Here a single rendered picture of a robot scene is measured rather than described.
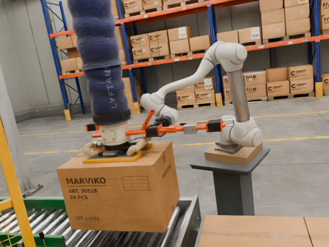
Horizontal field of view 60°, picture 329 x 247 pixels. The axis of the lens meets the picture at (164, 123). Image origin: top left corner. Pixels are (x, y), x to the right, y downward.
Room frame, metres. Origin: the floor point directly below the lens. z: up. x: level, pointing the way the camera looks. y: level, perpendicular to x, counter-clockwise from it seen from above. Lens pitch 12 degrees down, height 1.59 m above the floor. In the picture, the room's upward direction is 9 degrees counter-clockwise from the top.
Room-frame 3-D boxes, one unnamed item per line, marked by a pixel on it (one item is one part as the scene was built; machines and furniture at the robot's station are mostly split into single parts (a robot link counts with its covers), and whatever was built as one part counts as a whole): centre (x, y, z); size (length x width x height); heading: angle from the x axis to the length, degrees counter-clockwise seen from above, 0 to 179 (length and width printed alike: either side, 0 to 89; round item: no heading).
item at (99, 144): (1.68, 0.30, 1.14); 0.34 x 0.25 x 0.06; 72
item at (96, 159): (1.59, 0.33, 1.10); 0.34 x 0.10 x 0.05; 72
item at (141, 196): (1.67, 0.32, 0.87); 0.60 x 0.40 x 0.40; 73
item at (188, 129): (1.53, -0.14, 1.20); 0.07 x 0.07 x 0.04; 72
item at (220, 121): (1.48, -0.26, 1.21); 0.08 x 0.07 x 0.05; 72
